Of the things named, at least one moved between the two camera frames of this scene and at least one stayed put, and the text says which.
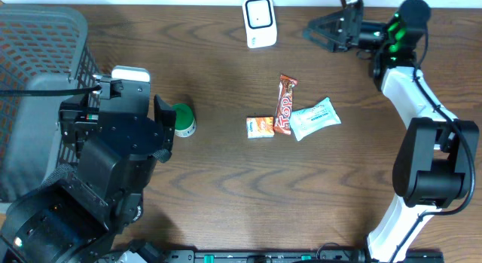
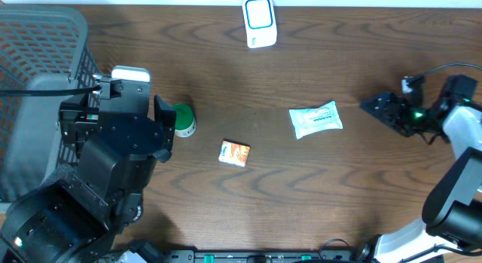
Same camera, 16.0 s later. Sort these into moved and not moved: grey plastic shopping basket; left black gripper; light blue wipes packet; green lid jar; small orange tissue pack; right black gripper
Moved: right black gripper; small orange tissue pack
Not moved: light blue wipes packet; left black gripper; grey plastic shopping basket; green lid jar
